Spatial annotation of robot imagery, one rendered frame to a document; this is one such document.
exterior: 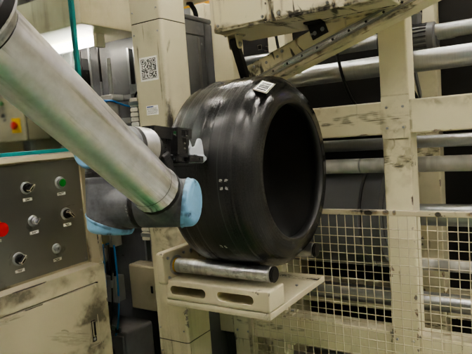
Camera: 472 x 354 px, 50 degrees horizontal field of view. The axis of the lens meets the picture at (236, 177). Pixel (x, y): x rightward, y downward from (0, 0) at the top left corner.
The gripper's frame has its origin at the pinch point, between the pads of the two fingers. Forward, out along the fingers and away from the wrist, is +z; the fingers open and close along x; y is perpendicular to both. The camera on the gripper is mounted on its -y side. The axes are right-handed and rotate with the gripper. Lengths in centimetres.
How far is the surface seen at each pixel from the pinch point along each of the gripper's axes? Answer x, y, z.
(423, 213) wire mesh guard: -39, -16, 63
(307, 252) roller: -8, -28, 44
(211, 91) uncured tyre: 5.5, 19.9, 11.9
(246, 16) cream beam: 11, 50, 40
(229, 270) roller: 2.8, -30.0, 16.3
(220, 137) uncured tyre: -4.0, 6.0, 2.3
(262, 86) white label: -9.6, 20.0, 14.3
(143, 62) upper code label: 35, 33, 16
